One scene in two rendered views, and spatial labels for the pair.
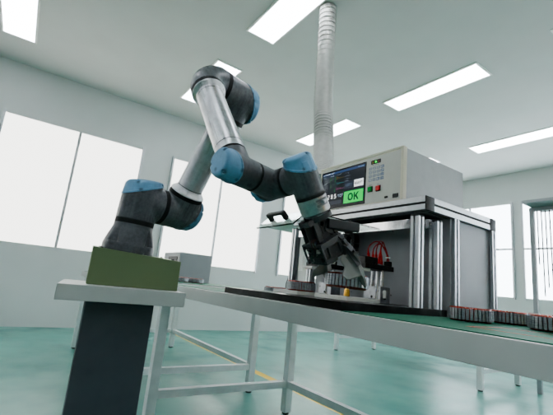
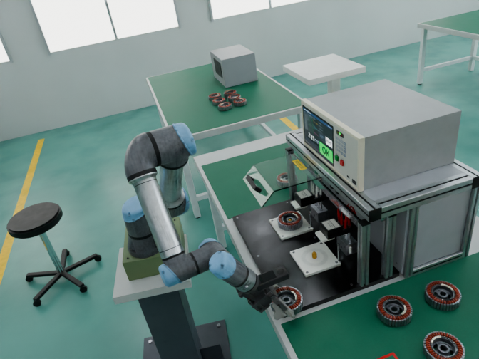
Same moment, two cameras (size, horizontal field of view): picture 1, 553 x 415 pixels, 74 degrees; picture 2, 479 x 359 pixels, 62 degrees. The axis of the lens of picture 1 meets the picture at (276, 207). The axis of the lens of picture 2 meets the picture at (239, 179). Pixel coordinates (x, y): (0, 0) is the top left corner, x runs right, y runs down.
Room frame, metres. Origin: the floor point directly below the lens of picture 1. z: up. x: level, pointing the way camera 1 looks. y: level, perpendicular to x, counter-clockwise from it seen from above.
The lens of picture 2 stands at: (0.03, -0.46, 1.91)
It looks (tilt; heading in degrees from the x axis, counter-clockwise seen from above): 31 degrees down; 21
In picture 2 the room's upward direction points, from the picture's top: 9 degrees counter-clockwise
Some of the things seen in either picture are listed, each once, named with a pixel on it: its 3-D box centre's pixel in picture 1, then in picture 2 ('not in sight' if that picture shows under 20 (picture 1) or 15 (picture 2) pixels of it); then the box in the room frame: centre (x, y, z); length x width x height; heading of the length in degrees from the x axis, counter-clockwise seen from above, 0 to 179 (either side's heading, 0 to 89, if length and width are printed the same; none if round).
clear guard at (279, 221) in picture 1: (308, 226); (287, 176); (1.44, -0.13, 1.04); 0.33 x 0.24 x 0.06; 124
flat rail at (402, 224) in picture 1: (346, 230); (321, 184); (1.40, -0.27, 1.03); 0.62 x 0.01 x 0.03; 34
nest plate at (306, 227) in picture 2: (300, 292); (290, 224); (1.44, -0.12, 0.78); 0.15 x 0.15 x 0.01; 34
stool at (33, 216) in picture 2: not in sight; (50, 246); (1.65, 1.64, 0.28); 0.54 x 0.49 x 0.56; 124
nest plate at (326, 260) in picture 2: (346, 298); (314, 258); (1.24, -0.26, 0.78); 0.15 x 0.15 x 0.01; 34
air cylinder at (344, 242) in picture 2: (376, 294); (346, 243); (1.32, -0.38, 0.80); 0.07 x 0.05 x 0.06; 34
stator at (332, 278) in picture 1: (346, 281); (286, 300); (0.96, -0.20, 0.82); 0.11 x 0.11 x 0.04
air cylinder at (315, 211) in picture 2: (328, 290); (318, 211); (1.52, -0.24, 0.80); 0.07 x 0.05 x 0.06; 34
